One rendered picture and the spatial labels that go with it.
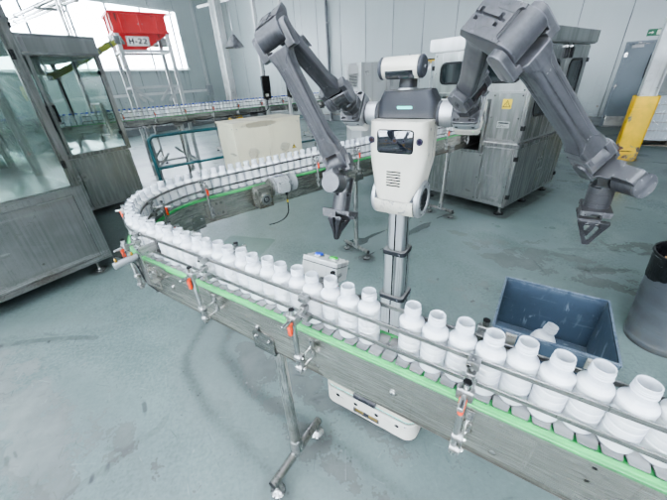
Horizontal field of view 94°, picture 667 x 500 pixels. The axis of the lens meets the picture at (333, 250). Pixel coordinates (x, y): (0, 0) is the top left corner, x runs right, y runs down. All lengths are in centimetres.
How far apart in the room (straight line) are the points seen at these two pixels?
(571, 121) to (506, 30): 25
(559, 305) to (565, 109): 77
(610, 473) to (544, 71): 77
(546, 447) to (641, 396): 21
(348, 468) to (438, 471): 42
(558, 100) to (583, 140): 13
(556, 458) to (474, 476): 104
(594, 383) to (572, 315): 67
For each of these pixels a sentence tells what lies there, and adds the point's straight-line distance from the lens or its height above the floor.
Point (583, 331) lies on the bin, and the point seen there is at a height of 80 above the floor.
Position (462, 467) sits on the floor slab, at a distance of 190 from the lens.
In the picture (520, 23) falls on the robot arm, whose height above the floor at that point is 171.
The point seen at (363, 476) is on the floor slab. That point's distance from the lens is 182.
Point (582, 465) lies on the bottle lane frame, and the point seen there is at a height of 96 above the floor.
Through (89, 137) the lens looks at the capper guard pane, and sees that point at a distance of 583.
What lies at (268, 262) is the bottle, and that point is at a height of 116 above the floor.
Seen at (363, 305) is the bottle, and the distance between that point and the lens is 82.
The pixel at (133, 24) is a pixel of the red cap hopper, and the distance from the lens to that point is 734.
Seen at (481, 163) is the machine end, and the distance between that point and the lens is 445.
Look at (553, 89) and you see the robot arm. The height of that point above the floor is 160.
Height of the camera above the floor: 164
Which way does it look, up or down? 29 degrees down
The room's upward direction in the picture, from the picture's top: 3 degrees counter-clockwise
